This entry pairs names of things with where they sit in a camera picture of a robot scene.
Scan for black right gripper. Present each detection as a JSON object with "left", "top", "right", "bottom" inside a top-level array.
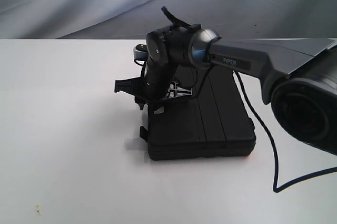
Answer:
[{"left": 114, "top": 26, "right": 193, "bottom": 101}]

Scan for black plastic carry case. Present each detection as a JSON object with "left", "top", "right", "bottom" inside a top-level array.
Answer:
[{"left": 140, "top": 67, "right": 256, "bottom": 161}]

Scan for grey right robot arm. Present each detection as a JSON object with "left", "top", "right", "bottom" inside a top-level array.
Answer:
[{"left": 114, "top": 7, "right": 336, "bottom": 154}]

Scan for white backdrop cloth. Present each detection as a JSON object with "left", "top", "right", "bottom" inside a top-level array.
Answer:
[{"left": 1, "top": 0, "right": 336, "bottom": 39}]

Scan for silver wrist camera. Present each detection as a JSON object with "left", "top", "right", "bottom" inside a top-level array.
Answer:
[{"left": 133, "top": 44, "right": 148, "bottom": 61}]

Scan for black camera cable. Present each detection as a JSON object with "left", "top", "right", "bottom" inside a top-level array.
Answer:
[{"left": 233, "top": 72, "right": 337, "bottom": 193}]

